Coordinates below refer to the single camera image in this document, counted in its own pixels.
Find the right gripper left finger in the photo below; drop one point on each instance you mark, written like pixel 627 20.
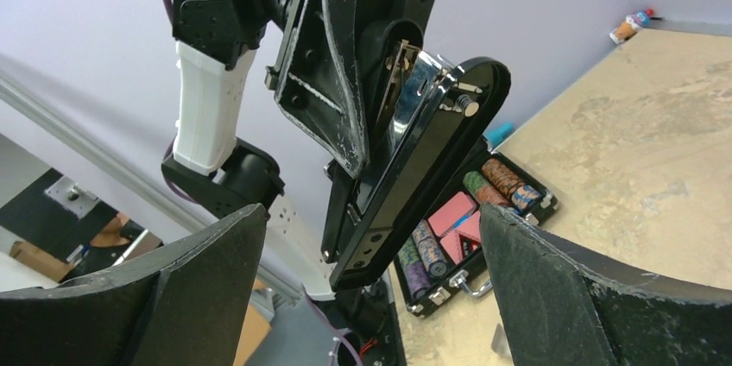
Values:
pixel 182 304

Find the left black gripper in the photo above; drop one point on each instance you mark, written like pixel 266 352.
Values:
pixel 331 72

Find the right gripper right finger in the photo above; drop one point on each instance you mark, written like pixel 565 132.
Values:
pixel 564 304

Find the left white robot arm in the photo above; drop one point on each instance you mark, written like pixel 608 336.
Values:
pixel 216 42

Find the black poker chip case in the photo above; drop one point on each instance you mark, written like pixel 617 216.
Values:
pixel 444 251

